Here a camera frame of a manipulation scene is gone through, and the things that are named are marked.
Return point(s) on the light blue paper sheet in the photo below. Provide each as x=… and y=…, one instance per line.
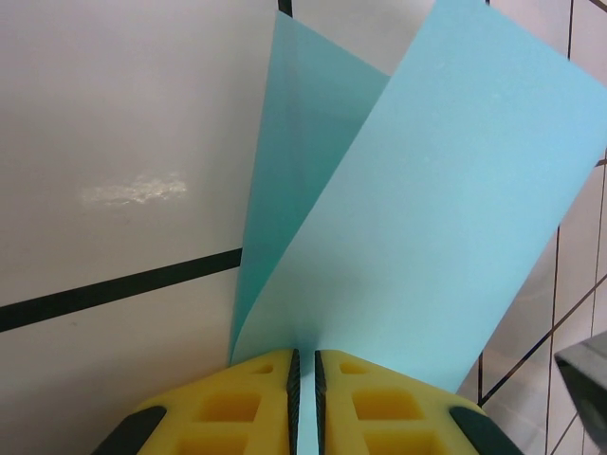
x=403, y=237

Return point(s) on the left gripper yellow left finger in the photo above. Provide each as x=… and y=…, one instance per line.
x=227, y=412

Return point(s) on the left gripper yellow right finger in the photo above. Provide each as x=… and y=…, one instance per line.
x=389, y=412

